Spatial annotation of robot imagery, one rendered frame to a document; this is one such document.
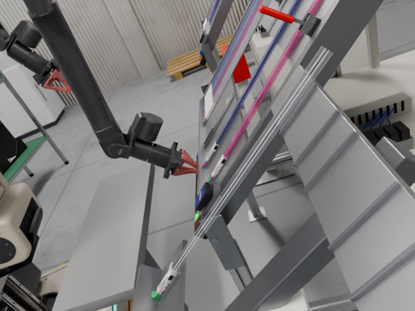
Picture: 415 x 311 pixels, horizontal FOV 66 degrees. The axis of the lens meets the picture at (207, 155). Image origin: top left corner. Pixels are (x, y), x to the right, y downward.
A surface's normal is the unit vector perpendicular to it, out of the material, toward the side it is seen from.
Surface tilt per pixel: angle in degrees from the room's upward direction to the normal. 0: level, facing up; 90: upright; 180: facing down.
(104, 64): 90
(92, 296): 0
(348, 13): 90
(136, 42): 90
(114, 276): 0
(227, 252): 90
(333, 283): 0
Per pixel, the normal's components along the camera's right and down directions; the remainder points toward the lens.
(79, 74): 0.40, 0.48
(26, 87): 0.14, 0.50
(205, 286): -0.36, -0.79
